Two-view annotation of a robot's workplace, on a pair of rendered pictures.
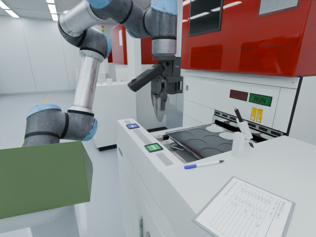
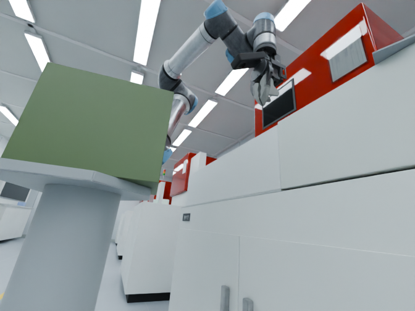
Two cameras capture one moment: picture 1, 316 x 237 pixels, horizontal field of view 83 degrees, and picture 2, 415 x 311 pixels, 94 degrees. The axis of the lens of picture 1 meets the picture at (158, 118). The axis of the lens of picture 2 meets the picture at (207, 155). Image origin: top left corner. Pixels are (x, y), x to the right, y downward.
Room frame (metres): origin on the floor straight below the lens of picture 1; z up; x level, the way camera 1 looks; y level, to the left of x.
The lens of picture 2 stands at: (0.10, 0.12, 0.74)
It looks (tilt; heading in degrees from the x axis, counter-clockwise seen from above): 21 degrees up; 2
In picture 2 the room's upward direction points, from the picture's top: 5 degrees clockwise
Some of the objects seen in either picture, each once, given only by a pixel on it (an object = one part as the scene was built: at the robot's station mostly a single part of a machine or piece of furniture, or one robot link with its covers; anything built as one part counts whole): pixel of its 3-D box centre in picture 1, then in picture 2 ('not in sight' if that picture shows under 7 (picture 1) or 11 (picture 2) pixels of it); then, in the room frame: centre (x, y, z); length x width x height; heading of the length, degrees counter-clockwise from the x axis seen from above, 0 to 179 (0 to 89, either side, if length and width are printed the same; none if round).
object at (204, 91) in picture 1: (221, 104); not in sight; (1.10, -0.40, 1.02); 0.81 x 0.03 x 0.40; 26
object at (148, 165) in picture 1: (142, 150); (228, 181); (0.73, 0.07, 0.89); 0.55 x 0.09 x 0.14; 26
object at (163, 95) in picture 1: (161, 96); (265, 74); (0.55, -0.01, 1.18); 0.05 x 0.02 x 0.09; 26
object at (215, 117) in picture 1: (240, 132); not in sight; (0.94, -0.47, 0.89); 0.44 x 0.02 x 0.10; 26
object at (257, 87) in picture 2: (162, 106); (264, 97); (0.60, -0.02, 1.13); 0.06 x 0.03 x 0.09; 116
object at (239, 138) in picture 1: (242, 137); not in sight; (0.56, -0.29, 1.03); 0.06 x 0.04 x 0.13; 116
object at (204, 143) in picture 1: (213, 139); not in sight; (0.83, -0.28, 0.90); 0.34 x 0.34 x 0.01; 26
